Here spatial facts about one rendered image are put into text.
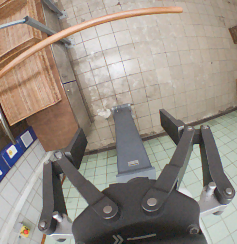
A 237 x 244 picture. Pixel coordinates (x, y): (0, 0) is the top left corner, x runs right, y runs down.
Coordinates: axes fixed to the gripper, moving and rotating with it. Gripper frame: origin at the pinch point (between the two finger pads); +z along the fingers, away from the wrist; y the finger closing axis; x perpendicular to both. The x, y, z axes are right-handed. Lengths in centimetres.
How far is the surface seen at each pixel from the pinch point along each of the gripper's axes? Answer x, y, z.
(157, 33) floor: 50, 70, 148
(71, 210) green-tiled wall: -98, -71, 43
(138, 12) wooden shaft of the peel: 28.9, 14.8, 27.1
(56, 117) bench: -16, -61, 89
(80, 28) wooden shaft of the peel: 27.7, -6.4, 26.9
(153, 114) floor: -61, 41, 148
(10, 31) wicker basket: 89, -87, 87
